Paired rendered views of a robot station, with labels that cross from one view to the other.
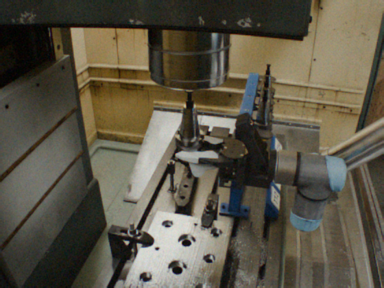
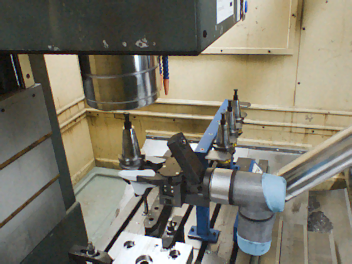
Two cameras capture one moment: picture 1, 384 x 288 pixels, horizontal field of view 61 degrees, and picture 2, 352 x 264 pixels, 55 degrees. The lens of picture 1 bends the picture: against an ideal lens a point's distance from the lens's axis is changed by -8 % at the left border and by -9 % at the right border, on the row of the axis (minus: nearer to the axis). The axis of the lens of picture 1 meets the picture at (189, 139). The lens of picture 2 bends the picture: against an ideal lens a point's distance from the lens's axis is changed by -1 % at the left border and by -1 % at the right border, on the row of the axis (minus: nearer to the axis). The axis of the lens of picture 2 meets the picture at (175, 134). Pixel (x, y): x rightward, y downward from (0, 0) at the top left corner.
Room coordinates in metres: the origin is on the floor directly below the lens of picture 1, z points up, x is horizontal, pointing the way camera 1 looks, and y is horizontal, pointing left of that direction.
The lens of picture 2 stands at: (-0.02, -0.18, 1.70)
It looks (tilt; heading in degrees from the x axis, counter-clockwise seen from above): 25 degrees down; 7
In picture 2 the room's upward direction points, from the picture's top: 4 degrees counter-clockwise
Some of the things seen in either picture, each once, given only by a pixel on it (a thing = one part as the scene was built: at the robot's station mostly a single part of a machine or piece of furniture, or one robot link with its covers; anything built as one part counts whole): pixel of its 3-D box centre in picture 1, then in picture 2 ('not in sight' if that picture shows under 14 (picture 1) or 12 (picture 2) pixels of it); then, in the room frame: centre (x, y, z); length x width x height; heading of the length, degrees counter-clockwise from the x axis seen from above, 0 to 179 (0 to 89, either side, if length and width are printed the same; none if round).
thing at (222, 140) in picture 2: (263, 110); (222, 133); (0.92, -0.22, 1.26); 0.04 x 0.04 x 0.07
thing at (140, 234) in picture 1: (132, 241); (92, 261); (0.67, 0.16, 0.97); 0.13 x 0.03 x 0.15; 76
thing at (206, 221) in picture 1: (209, 215); (172, 237); (0.78, -0.06, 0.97); 0.13 x 0.03 x 0.15; 166
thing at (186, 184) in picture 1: (187, 187); (159, 210); (0.96, 0.01, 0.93); 0.26 x 0.05 x 0.06; 171
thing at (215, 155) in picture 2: (260, 134); (219, 156); (0.86, -0.21, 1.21); 0.07 x 0.05 x 0.01; 76
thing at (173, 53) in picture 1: (189, 46); (120, 71); (0.65, 0.00, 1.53); 0.16 x 0.16 x 0.12
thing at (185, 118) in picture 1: (189, 120); (129, 141); (0.65, 0.00, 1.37); 0.04 x 0.04 x 0.07
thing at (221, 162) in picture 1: (219, 158); (156, 176); (0.61, -0.06, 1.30); 0.09 x 0.05 x 0.02; 90
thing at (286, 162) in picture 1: (283, 166); (221, 185); (0.61, -0.20, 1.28); 0.08 x 0.05 x 0.08; 166
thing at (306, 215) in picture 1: (308, 201); (256, 223); (0.60, -0.28, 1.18); 0.11 x 0.08 x 0.11; 161
